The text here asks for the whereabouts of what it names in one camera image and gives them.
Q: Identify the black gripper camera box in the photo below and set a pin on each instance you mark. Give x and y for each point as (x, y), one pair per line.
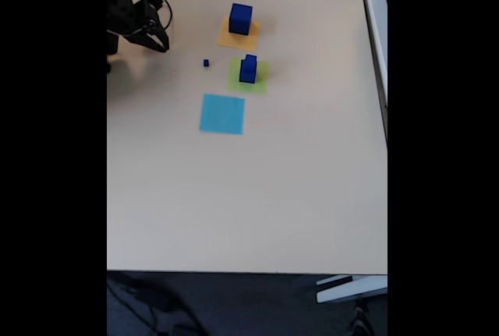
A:
(155, 1)

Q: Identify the light blue paper square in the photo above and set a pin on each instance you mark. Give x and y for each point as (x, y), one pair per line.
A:
(222, 114)

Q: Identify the medium blue cube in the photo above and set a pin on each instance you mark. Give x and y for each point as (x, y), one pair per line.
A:
(247, 73)

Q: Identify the white neighbouring table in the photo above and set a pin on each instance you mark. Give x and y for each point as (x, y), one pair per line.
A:
(376, 32)

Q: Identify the large blue cube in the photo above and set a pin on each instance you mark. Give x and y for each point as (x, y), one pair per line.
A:
(240, 20)

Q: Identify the green paper square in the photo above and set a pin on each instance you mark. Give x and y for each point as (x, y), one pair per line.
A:
(261, 84)

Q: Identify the white table leg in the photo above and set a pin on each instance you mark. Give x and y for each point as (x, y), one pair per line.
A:
(351, 289)

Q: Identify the orange paper square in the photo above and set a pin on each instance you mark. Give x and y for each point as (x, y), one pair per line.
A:
(238, 41)

